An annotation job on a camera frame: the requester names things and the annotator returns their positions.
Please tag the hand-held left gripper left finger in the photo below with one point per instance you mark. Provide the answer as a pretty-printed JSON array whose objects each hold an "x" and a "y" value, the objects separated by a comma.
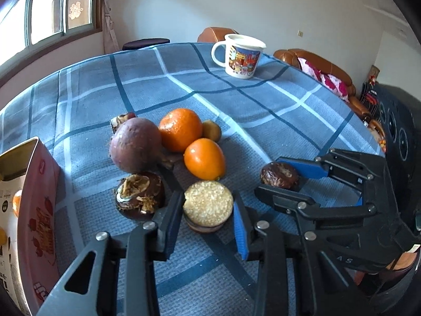
[{"x": 172, "y": 224}]

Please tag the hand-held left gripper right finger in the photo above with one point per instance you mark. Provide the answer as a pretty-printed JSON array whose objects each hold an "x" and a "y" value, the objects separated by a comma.
[{"x": 241, "y": 233}]

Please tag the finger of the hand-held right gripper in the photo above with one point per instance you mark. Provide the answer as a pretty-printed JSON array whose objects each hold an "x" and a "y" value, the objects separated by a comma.
[
  {"x": 306, "y": 168},
  {"x": 286, "y": 200}
]

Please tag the chocolate glazed donut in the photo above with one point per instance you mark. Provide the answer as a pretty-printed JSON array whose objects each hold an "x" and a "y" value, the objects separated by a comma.
[{"x": 278, "y": 176}]

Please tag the round sesame sandwich cookie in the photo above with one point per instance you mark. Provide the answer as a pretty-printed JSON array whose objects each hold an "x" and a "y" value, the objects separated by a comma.
[{"x": 207, "y": 200}]

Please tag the purple round passion fruit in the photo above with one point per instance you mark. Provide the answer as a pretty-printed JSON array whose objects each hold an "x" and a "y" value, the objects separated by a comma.
[{"x": 135, "y": 144}]

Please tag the brown-green round fruit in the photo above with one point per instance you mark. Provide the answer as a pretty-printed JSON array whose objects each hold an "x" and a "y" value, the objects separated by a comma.
[{"x": 213, "y": 131}]

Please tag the pink cardboard box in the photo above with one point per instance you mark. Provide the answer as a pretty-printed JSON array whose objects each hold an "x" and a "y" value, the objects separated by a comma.
[{"x": 36, "y": 223}]

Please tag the chocolate pastry with nut topping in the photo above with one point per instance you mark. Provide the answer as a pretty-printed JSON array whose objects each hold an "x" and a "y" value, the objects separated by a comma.
[{"x": 138, "y": 200}]

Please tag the oval orange kumquat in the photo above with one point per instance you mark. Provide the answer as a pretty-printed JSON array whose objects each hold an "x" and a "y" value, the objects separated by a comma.
[{"x": 204, "y": 159}]

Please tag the blue plaid tablecloth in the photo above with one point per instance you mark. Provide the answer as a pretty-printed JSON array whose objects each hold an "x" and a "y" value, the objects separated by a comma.
[{"x": 263, "y": 105}]

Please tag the pink floral pillow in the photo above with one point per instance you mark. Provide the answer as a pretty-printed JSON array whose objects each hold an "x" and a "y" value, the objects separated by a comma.
[
  {"x": 335, "y": 85},
  {"x": 309, "y": 69}
]

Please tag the mandarin orange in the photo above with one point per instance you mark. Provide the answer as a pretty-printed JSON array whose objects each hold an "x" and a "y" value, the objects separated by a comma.
[{"x": 181, "y": 128}]

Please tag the brown leather sofa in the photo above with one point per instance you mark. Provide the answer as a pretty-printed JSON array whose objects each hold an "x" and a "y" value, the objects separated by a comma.
[{"x": 296, "y": 57}]

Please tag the brown cylindrical snack piece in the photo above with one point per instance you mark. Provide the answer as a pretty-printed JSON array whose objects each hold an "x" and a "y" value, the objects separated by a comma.
[{"x": 120, "y": 120}]

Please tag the white cartoon print mug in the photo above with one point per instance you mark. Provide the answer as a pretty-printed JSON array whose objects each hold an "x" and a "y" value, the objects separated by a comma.
[{"x": 243, "y": 62}]

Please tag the dark purple stool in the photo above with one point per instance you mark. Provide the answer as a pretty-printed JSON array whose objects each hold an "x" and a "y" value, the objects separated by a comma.
[{"x": 144, "y": 43}]

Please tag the beige curtain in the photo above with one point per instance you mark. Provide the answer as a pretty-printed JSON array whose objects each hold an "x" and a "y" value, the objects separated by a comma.
[{"x": 110, "y": 23}]

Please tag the paper cut window decal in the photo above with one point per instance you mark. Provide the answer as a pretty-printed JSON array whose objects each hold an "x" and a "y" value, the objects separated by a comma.
[{"x": 75, "y": 10}]

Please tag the brown framed sliding window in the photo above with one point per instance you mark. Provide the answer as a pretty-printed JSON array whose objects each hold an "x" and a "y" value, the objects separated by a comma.
[{"x": 42, "y": 13}]

